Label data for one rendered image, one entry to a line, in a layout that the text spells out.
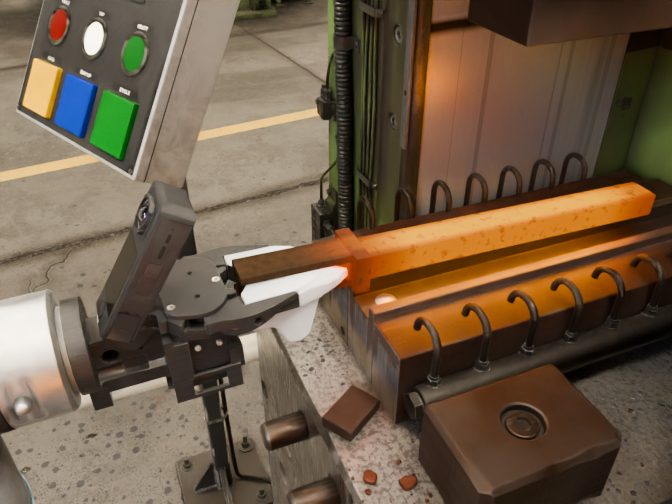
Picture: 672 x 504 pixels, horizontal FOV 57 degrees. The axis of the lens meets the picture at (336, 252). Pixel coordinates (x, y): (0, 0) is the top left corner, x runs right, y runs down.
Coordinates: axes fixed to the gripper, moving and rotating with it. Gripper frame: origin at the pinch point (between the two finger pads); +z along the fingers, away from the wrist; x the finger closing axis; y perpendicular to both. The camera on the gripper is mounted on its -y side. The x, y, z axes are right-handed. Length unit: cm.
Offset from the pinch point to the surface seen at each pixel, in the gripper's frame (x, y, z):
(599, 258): 2.7, 5.6, 26.8
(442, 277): -1.1, 6.0, 11.8
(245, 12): -478, 100, 116
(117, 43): -50, -5, -10
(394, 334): 4.8, 5.3, 3.9
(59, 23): -64, -5, -17
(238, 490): -54, 103, -4
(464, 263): -1.6, 5.5, 14.5
